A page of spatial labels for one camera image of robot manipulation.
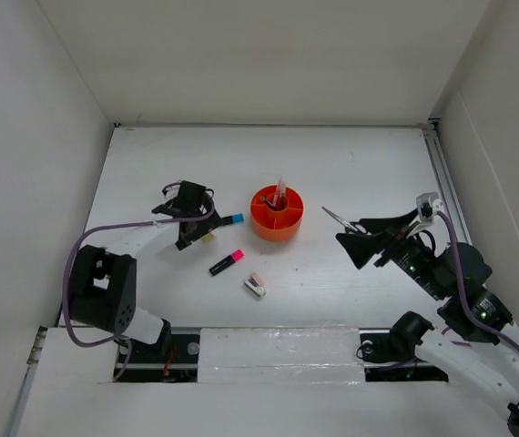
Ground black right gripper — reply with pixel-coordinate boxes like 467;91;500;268
334;207;448;299

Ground black pen refill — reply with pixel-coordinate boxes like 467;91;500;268
260;197;277;211

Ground pink gel pen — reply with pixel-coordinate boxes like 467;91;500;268
274;178;286;210

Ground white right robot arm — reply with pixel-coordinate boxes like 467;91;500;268
335;205;519;436

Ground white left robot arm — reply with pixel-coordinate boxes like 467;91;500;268
62;180;221;361

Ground beige eraser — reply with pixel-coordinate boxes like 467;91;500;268
201;232;215;243

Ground blue highlighter marker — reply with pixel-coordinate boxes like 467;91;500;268
221;213;244;226

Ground pink highlighter marker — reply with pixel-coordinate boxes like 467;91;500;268
209;249;245;277

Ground orange round desk organizer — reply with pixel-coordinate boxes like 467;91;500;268
249;185;304;242

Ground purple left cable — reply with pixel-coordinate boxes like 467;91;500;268
61;181;218;383

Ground black handled scissors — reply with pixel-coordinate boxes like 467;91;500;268
321;207;361;233

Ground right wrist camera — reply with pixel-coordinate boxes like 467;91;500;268
416;192;444;227

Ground aluminium rail right side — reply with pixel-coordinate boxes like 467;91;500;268
422;118;472;244

